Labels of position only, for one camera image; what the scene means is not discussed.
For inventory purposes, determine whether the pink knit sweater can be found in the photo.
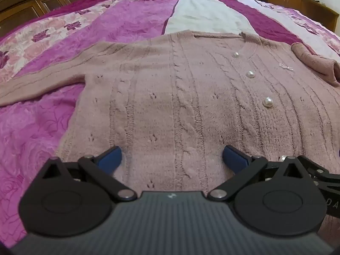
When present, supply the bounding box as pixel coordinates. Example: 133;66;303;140
0;30;340;245

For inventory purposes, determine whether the pink striped floral blanket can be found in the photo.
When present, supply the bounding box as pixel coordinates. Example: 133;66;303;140
0;0;340;247

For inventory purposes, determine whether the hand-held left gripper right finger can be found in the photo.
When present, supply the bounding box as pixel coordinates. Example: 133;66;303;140
208;145;306;202

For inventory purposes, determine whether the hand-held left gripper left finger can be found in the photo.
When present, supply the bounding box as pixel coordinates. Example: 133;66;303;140
40;146;137;201

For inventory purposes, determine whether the dark wooden headboard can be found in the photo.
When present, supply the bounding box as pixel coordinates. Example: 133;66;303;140
0;0;109;38

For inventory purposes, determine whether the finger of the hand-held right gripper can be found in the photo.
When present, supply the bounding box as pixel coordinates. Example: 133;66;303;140
299;156;340;189

